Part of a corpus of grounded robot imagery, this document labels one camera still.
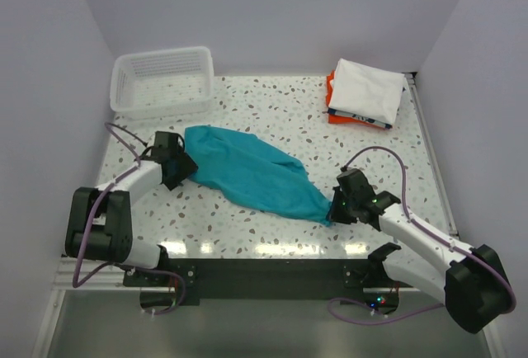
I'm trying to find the teal t-shirt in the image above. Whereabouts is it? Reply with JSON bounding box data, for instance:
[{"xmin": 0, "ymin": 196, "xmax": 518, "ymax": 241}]
[{"xmin": 184, "ymin": 125, "xmax": 331, "ymax": 226}]

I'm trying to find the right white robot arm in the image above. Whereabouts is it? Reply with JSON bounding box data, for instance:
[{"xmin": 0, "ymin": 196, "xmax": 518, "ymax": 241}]
[{"xmin": 327, "ymin": 167, "xmax": 516, "ymax": 333}]

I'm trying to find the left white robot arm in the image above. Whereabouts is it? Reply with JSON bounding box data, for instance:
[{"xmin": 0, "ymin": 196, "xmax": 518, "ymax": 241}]
[{"xmin": 65, "ymin": 131, "xmax": 198, "ymax": 285}]

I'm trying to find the white plastic basket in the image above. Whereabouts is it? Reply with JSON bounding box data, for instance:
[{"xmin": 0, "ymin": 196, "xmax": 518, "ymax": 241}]
[{"xmin": 110, "ymin": 46, "xmax": 215, "ymax": 120}]

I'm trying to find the folded orange t-shirt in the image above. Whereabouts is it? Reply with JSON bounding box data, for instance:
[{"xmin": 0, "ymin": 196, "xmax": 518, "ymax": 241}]
[{"xmin": 325, "ymin": 70, "xmax": 392, "ymax": 130}]

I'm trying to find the folded white t-shirt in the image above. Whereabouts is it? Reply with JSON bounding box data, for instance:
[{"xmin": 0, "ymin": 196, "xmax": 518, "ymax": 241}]
[{"xmin": 328, "ymin": 59, "xmax": 409, "ymax": 129}]

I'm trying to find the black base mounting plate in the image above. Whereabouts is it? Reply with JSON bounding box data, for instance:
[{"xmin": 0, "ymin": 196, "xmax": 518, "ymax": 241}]
[{"xmin": 123, "ymin": 259, "xmax": 400, "ymax": 307}]

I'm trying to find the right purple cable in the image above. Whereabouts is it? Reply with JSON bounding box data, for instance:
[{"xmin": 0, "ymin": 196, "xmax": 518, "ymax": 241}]
[{"xmin": 328, "ymin": 147, "xmax": 517, "ymax": 326}]

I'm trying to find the aluminium rail frame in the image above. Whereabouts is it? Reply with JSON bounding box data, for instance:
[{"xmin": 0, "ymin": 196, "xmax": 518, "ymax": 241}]
[{"xmin": 405, "ymin": 73, "xmax": 460, "ymax": 238}]

